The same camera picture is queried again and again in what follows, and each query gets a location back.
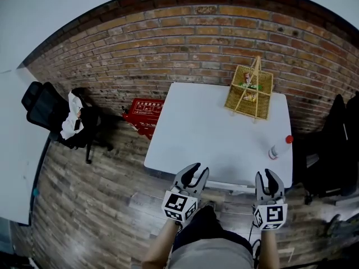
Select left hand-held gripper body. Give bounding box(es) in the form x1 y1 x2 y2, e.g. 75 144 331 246
162 185 200 223

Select red metal box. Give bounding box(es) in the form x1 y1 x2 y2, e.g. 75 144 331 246
123 98 165 144

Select red fire extinguisher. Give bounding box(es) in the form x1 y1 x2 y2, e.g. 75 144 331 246
121 106 139 132

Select black high-back office chair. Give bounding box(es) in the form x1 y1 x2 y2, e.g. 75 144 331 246
291 91 359 205

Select person's grey shirt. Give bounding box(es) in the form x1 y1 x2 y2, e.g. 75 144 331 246
169 238 255 269

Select white cloth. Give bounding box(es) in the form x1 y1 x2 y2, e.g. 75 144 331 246
60 90 85 140

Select person's right forearm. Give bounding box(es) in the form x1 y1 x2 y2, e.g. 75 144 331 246
259 228 281 269

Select white rectangular table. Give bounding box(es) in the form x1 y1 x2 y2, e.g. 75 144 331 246
144 82 294 190

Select clear bottle red cap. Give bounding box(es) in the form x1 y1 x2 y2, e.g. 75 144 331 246
268 134 294 160

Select person's left forearm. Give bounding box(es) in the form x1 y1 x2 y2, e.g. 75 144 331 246
141 220 180 269

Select black mesh office chair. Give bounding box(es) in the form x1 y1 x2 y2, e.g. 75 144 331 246
21 81 114 164

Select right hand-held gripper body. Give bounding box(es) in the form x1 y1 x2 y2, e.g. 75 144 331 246
252 195 289 231

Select black jacket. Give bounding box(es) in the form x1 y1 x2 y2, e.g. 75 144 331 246
321 91 359 196

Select person's black trousers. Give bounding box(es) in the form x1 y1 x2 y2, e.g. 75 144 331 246
175 205 255 256

